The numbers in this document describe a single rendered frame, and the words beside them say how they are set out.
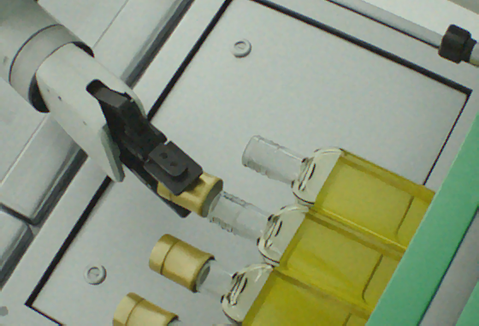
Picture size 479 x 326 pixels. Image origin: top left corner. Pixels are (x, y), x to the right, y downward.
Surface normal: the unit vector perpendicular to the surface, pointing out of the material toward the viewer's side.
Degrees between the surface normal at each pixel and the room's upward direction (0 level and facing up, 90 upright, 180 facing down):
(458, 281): 90
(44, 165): 90
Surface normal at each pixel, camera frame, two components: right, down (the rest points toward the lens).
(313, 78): -0.08, -0.45
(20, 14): 0.11, -0.62
